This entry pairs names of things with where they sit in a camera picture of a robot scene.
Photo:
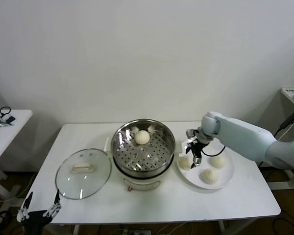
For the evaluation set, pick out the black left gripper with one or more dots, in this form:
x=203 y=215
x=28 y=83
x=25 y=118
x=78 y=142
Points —
x=35 y=220

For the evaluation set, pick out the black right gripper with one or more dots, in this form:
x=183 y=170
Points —
x=197 y=149

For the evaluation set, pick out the white steamed baozi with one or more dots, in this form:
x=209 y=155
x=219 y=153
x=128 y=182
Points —
x=142 y=137
x=185 y=162
x=218 y=162
x=210 y=176

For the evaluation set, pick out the glass pot lid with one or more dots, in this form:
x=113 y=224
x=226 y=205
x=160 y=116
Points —
x=88 y=181

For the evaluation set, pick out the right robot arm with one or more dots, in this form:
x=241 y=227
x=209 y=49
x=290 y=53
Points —
x=240 y=132

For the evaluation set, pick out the steel steamer basket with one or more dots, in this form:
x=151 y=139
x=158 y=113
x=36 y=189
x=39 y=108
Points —
x=117 y=139

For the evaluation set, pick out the white round plate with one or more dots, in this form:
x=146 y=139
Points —
x=223 y=178

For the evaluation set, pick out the white work table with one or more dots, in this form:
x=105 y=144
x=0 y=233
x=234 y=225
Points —
x=88 y=137

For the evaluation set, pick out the small black device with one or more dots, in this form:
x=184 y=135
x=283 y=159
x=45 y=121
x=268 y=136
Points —
x=11 y=119

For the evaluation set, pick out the power strip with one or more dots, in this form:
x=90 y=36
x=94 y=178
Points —
x=134 y=231

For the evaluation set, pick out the black power adapter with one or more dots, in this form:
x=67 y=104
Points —
x=287 y=121

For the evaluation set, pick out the white side table with label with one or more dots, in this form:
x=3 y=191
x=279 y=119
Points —
x=287 y=98

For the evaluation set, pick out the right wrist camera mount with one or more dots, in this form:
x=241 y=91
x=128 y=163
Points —
x=191 y=133

